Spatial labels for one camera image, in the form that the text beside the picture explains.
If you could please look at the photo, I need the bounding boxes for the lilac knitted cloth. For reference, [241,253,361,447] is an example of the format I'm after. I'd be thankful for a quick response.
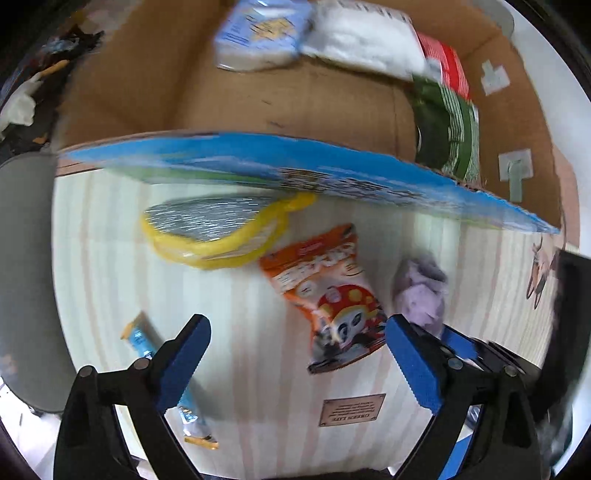
[392,255,448,338]

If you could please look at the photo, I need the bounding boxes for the light blue snack packet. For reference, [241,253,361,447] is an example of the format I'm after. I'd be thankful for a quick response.
[121,311,219,450]

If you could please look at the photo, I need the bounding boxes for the orange snack bag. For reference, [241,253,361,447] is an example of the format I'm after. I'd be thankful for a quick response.
[259,223,387,375]

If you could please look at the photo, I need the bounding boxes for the green snack bag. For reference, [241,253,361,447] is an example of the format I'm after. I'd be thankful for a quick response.
[407,76,481,185]

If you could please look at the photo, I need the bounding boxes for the yellow steel scrubber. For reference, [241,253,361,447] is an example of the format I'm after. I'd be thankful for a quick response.
[140,192,317,270]

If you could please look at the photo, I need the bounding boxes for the red snack bag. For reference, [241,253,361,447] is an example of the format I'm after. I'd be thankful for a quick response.
[417,32,470,100]

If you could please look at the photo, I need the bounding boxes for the white sock pack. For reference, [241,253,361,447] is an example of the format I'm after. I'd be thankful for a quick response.
[301,1,427,81]

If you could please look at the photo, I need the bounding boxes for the blue tissue pack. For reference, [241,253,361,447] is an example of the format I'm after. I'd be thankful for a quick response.
[213,1,314,72]

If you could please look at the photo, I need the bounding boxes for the grey round stool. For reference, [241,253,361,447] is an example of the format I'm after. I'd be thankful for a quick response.
[1,153,76,414]

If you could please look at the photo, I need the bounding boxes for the brown label plaque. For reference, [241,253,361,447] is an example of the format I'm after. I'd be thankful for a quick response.
[318,393,386,428]

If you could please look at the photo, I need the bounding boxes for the white cloth glove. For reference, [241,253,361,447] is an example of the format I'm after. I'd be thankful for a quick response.
[0,74,43,131]

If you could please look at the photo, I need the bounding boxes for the cardboard box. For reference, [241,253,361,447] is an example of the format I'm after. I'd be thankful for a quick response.
[56,1,564,234]

